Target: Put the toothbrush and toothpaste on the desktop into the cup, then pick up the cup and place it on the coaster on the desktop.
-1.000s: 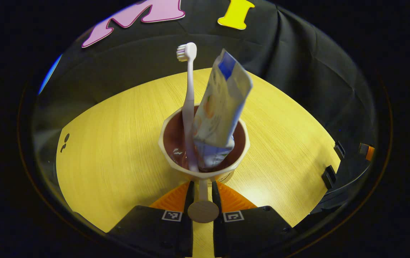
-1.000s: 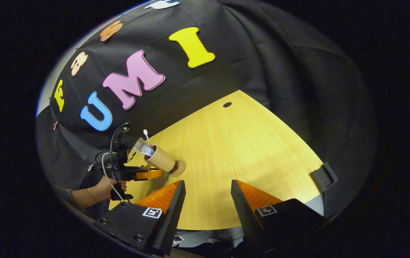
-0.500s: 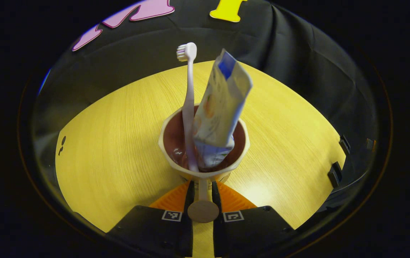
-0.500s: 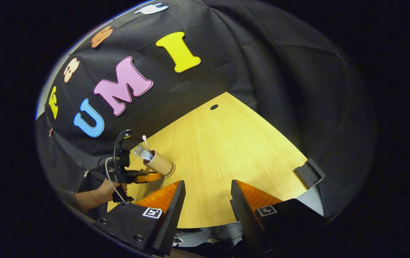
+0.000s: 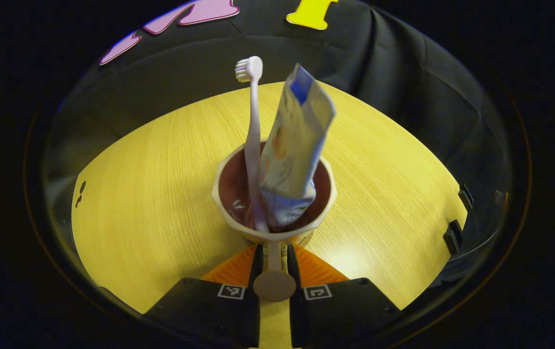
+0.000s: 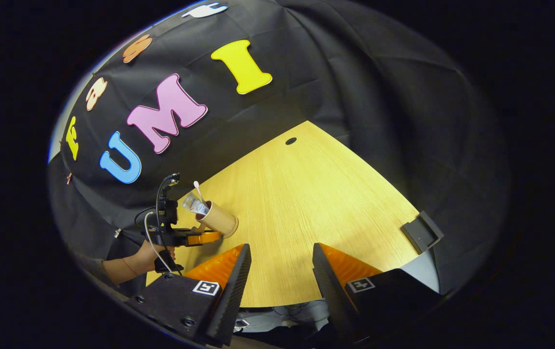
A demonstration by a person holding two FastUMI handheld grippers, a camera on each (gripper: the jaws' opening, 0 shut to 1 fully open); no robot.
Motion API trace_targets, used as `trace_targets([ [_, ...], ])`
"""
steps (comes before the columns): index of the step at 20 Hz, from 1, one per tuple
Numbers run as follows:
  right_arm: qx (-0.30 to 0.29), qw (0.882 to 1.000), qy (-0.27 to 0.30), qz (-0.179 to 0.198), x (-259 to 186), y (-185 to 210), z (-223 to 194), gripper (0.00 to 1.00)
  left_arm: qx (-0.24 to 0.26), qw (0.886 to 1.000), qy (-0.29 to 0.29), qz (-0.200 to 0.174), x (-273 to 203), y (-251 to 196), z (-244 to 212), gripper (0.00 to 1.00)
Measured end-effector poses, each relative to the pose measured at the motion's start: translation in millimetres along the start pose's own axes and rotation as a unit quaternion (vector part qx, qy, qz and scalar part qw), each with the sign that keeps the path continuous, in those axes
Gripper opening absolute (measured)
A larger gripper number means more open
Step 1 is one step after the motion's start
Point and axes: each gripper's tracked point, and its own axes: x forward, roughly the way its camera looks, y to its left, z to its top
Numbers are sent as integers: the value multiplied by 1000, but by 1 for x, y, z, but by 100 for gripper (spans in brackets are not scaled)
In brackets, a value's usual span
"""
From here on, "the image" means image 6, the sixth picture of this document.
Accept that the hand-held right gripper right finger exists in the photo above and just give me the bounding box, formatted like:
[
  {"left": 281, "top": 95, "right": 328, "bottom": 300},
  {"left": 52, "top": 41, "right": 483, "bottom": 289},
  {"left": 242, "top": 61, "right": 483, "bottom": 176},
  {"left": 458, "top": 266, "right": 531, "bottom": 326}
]
[{"left": 312, "top": 243, "right": 444, "bottom": 344}]

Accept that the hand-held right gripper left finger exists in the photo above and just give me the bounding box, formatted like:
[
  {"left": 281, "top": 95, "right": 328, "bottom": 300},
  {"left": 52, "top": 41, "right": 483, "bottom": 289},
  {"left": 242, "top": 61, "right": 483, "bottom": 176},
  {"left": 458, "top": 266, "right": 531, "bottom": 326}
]
[{"left": 126, "top": 243, "right": 253, "bottom": 347}]

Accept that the cream cup with wooden handle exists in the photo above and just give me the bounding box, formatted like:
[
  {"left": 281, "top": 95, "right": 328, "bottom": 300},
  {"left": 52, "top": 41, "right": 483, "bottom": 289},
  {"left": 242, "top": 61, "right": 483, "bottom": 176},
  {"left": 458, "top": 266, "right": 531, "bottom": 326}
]
[{"left": 195, "top": 200, "right": 239, "bottom": 239}]

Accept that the white toothpaste tube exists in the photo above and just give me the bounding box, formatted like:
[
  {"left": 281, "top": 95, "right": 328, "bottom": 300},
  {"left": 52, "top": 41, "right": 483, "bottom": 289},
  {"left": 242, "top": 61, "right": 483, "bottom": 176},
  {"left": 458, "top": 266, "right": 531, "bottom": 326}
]
[{"left": 183, "top": 193, "right": 210, "bottom": 216}]

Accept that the wooden desktop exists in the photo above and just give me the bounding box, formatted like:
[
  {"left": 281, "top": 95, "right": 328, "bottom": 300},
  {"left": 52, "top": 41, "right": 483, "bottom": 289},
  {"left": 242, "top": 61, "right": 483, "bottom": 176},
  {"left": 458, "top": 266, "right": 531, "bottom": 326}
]
[{"left": 145, "top": 121, "right": 421, "bottom": 308}]

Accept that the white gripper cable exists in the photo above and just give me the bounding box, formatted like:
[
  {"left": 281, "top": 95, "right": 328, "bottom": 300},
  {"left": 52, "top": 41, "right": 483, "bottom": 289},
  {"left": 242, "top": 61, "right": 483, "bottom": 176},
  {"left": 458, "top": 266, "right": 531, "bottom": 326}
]
[{"left": 143, "top": 211, "right": 174, "bottom": 275}]

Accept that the black desk edge bracket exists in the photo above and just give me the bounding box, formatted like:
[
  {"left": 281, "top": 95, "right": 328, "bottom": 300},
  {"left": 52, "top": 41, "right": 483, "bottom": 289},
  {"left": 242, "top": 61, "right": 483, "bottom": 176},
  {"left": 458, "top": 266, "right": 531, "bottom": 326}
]
[{"left": 401, "top": 211, "right": 444, "bottom": 255}]

